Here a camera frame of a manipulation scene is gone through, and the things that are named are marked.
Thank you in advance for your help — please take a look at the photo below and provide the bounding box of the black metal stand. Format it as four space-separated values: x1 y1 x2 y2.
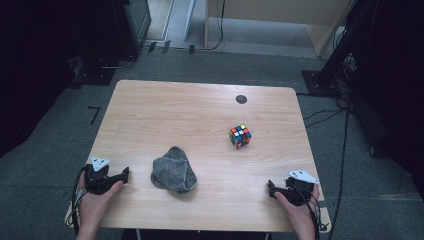
301 0 379 98

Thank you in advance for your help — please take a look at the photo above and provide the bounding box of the grey cloth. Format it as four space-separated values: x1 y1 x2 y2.
150 145 198 195

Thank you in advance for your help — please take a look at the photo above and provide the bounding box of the dark curtain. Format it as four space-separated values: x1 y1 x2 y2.
346 0 424 201
0 0 88 158

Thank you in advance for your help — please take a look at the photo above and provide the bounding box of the white panel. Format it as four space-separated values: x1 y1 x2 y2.
181 0 198 42

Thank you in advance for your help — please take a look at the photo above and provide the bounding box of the person's right hand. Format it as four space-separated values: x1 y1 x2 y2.
273 183 322 233

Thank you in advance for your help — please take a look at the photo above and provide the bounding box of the long black floor cable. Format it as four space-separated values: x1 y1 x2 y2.
327 109 352 240

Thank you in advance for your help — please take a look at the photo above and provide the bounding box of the person's left hand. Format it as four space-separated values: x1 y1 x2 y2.
78 181 125 230

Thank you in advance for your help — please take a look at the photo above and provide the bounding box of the thin black hanging cable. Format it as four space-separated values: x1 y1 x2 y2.
196 0 227 52

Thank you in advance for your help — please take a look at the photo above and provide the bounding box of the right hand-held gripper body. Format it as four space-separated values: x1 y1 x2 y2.
283 169 320 206

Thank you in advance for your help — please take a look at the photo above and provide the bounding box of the coiled black cable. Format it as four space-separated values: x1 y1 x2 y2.
97 54 138 70

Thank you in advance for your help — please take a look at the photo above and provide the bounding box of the right hand-held gripper cable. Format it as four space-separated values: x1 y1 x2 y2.
298 184 330 240

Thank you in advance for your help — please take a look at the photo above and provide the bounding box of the left hand-held gripper cable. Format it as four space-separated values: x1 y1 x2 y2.
64 165 90 235

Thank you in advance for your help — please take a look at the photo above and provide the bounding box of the short black floor cable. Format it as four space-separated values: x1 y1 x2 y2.
303 108 348 130

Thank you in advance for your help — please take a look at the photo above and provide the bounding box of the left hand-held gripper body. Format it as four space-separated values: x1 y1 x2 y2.
83 156 118 196

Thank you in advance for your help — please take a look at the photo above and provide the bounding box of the multicoloured puzzle cube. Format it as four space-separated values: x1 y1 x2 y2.
228 124 253 150

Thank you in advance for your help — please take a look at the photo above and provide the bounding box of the hand-held gripper cable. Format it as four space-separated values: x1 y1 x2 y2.
298 184 330 240
64 165 90 235

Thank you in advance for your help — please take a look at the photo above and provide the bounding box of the black cabinet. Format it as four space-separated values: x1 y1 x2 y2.
111 0 153 60

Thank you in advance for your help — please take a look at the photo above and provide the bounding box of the black flat stand base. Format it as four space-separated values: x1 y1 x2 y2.
71 56 117 89

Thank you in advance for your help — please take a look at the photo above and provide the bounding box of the beige wooden furniture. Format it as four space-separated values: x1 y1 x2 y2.
203 0 355 58

